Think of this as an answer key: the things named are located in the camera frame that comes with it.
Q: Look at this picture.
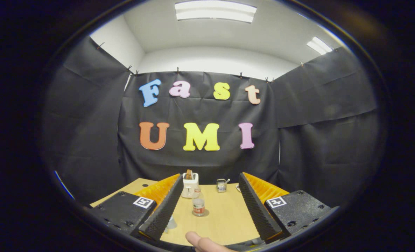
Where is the white toaster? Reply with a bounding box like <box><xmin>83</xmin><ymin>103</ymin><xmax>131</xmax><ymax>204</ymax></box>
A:
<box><xmin>181</xmin><ymin>173</ymin><xmax>199</xmax><ymax>198</ymax></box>

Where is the small metal wire basket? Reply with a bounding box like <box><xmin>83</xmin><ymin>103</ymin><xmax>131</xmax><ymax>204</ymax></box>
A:
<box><xmin>216</xmin><ymin>178</ymin><xmax>231</xmax><ymax>193</ymax></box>

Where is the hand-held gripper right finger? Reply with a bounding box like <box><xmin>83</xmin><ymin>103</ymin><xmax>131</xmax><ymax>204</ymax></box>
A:
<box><xmin>238</xmin><ymin>171</ymin><xmax>340</xmax><ymax>244</ymax></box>

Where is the wooden table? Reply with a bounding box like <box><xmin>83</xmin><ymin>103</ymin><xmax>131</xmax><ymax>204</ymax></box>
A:
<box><xmin>90</xmin><ymin>177</ymin><xmax>264</xmax><ymax>246</ymax></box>

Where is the clear plastic juice bottle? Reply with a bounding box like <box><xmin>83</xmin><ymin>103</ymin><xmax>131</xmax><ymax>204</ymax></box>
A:
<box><xmin>192</xmin><ymin>188</ymin><xmax>206</xmax><ymax>217</ymax></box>

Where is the wide ceiling light panel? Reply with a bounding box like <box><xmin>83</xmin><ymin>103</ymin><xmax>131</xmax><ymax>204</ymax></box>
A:
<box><xmin>175</xmin><ymin>0</ymin><xmax>258</xmax><ymax>23</ymax></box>

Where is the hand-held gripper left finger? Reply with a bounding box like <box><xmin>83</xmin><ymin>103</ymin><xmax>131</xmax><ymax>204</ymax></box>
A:
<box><xmin>87</xmin><ymin>173</ymin><xmax>184</xmax><ymax>245</ymax></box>

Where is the white cup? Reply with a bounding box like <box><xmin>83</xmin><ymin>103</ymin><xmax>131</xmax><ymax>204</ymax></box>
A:
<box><xmin>165</xmin><ymin>215</ymin><xmax>177</xmax><ymax>233</ymax></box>

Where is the small ceiling light panel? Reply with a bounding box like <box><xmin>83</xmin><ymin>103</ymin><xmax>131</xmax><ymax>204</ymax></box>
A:
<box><xmin>306</xmin><ymin>36</ymin><xmax>334</xmax><ymax>55</ymax></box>

